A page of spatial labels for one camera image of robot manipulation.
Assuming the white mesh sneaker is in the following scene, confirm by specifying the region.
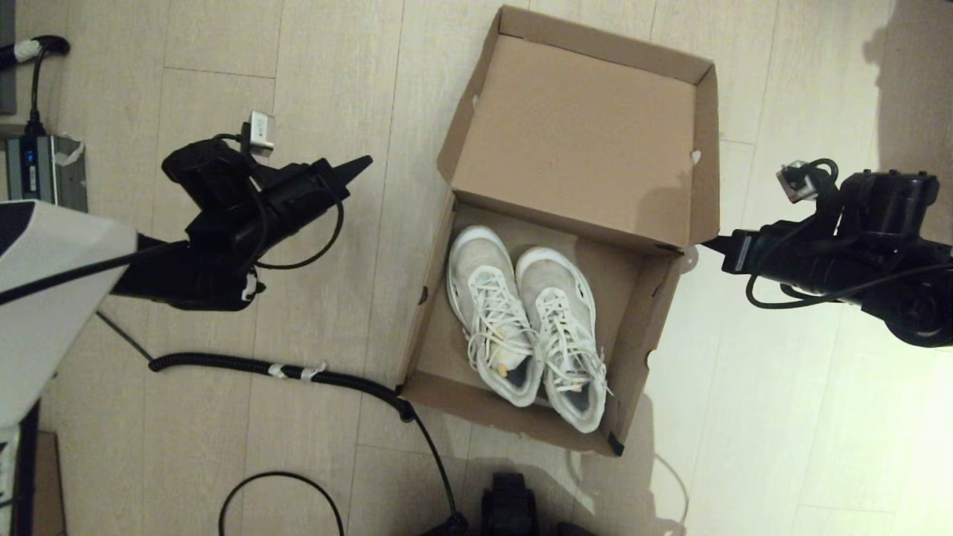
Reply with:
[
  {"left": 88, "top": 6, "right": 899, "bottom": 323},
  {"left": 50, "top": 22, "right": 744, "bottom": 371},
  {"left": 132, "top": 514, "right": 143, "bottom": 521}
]
[
  {"left": 515, "top": 246, "right": 613, "bottom": 435},
  {"left": 447, "top": 226, "right": 546, "bottom": 408}
]

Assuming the brown cardboard shoe box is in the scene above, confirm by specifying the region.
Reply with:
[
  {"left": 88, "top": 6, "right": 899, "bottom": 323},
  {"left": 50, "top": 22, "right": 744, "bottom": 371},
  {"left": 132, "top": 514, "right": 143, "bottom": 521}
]
[{"left": 395, "top": 6, "right": 721, "bottom": 457}]

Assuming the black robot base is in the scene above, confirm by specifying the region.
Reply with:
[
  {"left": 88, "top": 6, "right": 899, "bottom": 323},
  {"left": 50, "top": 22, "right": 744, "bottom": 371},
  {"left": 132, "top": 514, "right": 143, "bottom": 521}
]
[{"left": 424, "top": 472, "right": 596, "bottom": 536}]

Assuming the small brown cardboard box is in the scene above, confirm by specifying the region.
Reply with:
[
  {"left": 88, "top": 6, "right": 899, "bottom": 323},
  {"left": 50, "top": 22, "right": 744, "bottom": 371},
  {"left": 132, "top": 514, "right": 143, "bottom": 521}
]
[{"left": 34, "top": 430, "right": 66, "bottom": 536}]

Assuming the grey power supply unit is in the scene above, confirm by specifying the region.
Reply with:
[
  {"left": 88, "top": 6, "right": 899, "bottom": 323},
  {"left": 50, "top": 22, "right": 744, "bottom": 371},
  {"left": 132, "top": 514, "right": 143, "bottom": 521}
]
[{"left": 6, "top": 135, "right": 89, "bottom": 213}]

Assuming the dark grey panel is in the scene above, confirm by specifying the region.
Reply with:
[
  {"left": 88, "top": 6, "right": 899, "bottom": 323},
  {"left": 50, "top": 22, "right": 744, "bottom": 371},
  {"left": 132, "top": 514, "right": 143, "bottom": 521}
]
[{"left": 0, "top": 0, "right": 19, "bottom": 116}]

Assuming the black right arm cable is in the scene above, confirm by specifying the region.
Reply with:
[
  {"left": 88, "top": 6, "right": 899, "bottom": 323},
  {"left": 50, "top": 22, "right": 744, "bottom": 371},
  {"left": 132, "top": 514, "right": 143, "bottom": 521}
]
[{"left": 745, "top": 238, "right": 953, "bottom": 310}]

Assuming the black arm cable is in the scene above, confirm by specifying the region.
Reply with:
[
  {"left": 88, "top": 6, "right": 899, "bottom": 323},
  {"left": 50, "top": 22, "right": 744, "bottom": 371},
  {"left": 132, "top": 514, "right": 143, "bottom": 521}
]
[
  {"left": 246, "top": 171, "right": 345, "bottom": 270},
  {"left": 745, "top": 238, "right": 953, "bottom": 310}
]

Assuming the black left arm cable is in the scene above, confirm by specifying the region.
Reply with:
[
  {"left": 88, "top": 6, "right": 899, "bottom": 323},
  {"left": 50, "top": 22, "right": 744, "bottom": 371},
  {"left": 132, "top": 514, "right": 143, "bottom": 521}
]
[{"left": 246, "top": 171, "right": 345, "bottom": 270}]

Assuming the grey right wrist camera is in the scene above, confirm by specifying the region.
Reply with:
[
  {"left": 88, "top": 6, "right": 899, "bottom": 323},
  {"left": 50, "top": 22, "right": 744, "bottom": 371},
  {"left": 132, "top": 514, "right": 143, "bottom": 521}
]
[{"left": 777, "top": 161, "right": 820, "bottom": 203}]

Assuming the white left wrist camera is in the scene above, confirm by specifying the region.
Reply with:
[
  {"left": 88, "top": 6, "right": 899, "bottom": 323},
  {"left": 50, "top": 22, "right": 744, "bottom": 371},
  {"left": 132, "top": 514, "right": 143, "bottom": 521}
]
[{"left": 248, "top": 112, "right": 275, "bottom": 157}]

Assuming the black corrugated cable conduit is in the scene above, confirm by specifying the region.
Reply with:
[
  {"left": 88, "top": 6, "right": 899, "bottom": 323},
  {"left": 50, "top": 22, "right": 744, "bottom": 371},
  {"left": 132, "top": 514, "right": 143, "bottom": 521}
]
[{"left": 149, "top": 353, "right": 468, "bottom": 535}]

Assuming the thin red black wire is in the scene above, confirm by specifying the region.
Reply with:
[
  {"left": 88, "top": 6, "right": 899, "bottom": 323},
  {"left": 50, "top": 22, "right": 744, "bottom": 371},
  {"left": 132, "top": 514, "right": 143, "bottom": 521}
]
[{"left": 97, "top": 311, "right": 155, "bottom": 363}]

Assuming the thin black looped cable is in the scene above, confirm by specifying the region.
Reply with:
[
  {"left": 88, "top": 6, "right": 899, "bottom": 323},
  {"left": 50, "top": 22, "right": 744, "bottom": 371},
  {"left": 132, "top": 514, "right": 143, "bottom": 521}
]
[{"left": 219, "top": 472, "right": 346, "bottom": 536}]

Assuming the black taped power cable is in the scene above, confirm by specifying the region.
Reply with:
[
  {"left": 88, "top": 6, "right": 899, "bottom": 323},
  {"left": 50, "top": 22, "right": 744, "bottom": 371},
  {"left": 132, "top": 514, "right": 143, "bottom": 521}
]
[{"left": 0, "top": 35, "right": 71, "bottom": 137}]

